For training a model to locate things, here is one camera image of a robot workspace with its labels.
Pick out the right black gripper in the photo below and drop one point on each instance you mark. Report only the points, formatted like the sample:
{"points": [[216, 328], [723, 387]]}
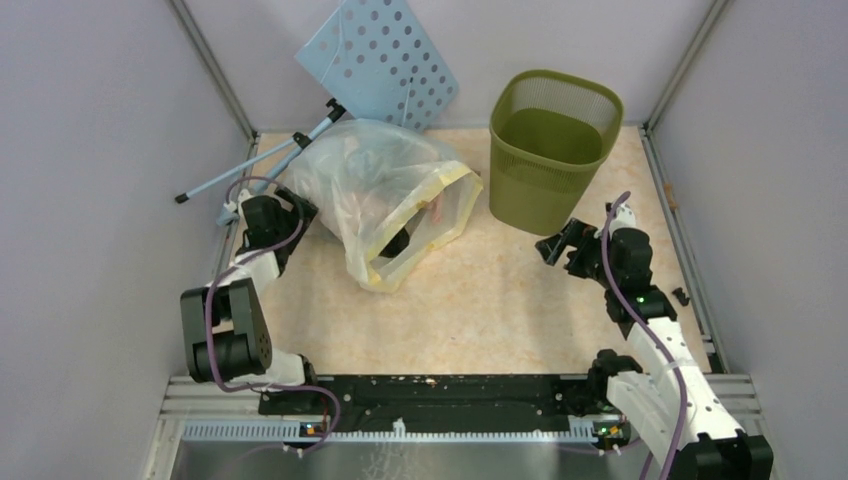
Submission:
{"points": [[576, 233]]}

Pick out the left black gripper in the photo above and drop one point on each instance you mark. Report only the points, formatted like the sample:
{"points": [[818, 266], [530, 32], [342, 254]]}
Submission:
{"points": [[310, 211]]}

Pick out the small black clip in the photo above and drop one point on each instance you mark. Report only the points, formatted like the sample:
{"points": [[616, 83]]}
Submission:
{"points": [[681, 296]]}

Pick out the light blue perforated board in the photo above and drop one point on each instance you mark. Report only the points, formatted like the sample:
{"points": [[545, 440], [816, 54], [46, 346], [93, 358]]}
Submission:
{"points": [[377, 61]]}

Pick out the olive green mesh trash bin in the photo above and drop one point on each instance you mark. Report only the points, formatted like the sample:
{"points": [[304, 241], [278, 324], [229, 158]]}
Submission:
{"points": [[550, 133]]}

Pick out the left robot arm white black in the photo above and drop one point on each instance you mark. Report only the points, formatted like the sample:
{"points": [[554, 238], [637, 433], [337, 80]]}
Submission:
{"points": [[226, 316]]}

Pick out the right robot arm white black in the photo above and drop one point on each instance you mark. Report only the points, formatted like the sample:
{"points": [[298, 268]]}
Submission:
{"points": [[660, 390]]}

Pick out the pink plastic trash bag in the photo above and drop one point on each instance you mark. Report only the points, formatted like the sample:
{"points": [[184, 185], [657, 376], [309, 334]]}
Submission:
{"points": [[364, 189]]}

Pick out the large clear yellow-rimmed plastic bag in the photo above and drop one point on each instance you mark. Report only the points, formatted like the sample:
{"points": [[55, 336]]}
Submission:
{"points": [[434, 215]]}

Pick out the white slotted cable duct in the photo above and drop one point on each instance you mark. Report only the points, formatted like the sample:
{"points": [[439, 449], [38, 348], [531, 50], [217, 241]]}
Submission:
{"points": [[289, 431]]}

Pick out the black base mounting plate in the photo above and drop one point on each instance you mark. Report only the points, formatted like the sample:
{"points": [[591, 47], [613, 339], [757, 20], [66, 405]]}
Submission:
{"points": [[455, 404]]}

